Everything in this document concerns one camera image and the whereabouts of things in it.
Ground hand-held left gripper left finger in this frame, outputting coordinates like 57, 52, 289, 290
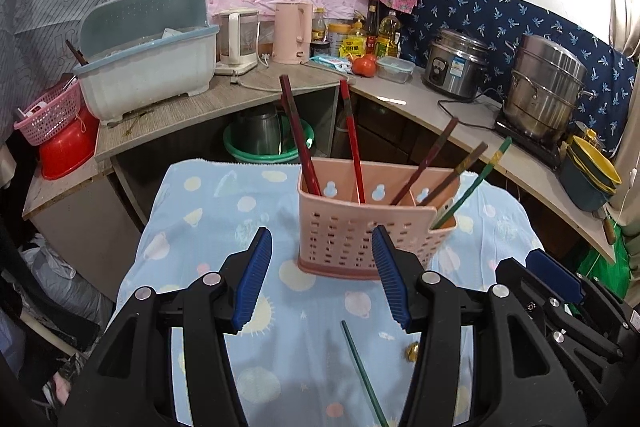
57, 227, 273, 427

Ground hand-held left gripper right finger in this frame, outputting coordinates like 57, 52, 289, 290
371, 224, 588, 427

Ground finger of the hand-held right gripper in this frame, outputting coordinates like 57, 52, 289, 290
524, 248, 632, 329
494, 256, 623, 364

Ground pink perforated utensil basket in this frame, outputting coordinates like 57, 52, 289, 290
297, 159, 461, 282

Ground green chopstick gold band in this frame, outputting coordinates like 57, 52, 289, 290
341, 319, 390, 427
431, 137, 513, 229

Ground dark brown chopstick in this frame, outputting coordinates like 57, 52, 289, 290
417, 142, 489, 206

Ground brown chopstick gold band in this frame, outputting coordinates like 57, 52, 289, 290
389, 117, 460, 206

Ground red chopstick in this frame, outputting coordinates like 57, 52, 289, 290
340, 79, 367, 204

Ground dark maroon chopstick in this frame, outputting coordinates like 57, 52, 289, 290
279, 74, 323, 198

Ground green plastic bag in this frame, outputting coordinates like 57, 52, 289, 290
565, 217, 637, 304

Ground blue dotted tablecloth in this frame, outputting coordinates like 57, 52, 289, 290
117, 157, 546, 427

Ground stack of blue yellow bowls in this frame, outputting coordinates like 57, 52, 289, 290
557, 134, 624, 212

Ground black induction cooker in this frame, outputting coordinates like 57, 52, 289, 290
494, 109, 568, 170

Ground green plastic basin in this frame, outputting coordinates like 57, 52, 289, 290
223, 117, 315, 166

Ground steel bucket pot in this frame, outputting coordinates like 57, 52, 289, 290
232, 107, 284, 156

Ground curved wooden counter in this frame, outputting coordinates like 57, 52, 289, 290
22, 57, 617, 264

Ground steel steamer pot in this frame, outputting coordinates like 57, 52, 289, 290
502, 33, 597, 145

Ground grey plastic bag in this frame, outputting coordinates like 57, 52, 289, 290
20, 234, 117, 324

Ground clear food container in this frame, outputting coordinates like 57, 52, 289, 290
376, 56, 416, 84

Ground red tomato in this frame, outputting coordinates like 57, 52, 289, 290
352, 54, 378, 78

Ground steel rice cooker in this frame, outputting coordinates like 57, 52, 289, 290
422, 28, 491, 102

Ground red plastic basin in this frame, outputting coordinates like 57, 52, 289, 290
39, 109, 101, 180

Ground blue wipes packet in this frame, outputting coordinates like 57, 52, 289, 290
309, 54, 356, 73

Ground white dish bin teal lid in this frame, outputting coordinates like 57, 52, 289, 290
72, 0, 221, 125

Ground white glass kettle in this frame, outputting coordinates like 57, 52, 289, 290
215, 8, 261, 76

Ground yellow label oil bottle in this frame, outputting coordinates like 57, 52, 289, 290
345, 19, 369, 58

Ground clear cooking oil bottle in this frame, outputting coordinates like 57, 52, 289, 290
376, 11, 403, 59

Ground slim dark sauce bottle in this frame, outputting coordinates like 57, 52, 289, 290
365, 2, 380, 56

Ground pink electric kettle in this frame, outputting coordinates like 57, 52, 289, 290
272, 1, 315, 64

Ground small pink mesh basket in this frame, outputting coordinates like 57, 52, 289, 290
14, 79, 83, 146

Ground dark blue printed cloth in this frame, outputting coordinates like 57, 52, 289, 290
400, 0, 640, 158

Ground grey striped cloth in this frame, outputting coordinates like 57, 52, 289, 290
0, 0, 117, 124

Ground wooden handle knife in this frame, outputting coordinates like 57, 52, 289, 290
597, 207, 619, 246

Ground black power cable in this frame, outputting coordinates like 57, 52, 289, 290
437, 86, 502, 128

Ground white power cable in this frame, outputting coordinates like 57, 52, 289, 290
230, 53, 312, 90

